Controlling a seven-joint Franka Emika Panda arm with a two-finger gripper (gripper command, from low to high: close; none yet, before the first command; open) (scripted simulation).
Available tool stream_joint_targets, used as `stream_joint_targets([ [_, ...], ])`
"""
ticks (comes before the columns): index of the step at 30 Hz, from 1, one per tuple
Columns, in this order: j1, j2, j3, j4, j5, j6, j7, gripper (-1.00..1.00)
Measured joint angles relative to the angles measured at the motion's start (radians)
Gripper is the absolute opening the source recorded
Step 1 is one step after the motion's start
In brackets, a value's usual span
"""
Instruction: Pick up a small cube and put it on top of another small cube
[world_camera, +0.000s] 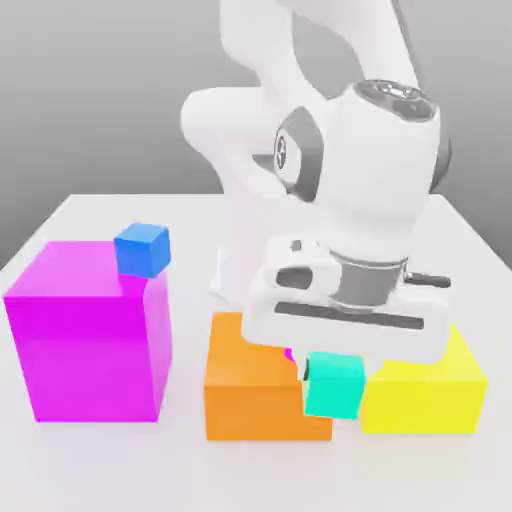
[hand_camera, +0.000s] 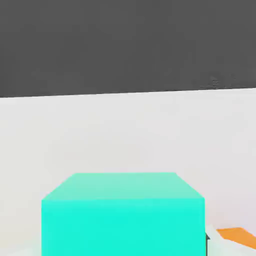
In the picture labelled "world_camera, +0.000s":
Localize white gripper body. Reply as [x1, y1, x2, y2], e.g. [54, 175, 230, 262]
[240, 288, 456, 366]

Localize small teal cube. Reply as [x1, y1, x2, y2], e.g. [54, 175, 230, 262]
[302, 351, 368, 421]

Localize small blue cube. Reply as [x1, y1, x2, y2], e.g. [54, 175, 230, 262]
[113, 222, 172, 280]

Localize large orange box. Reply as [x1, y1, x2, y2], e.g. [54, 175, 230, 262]
[203, 311, 334, 442]

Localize large yellow box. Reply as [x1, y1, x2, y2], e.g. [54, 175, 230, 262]
[359, 321, 490, 436]

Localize large magenta box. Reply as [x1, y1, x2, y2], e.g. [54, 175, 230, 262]
[3, 239, 174, 424]

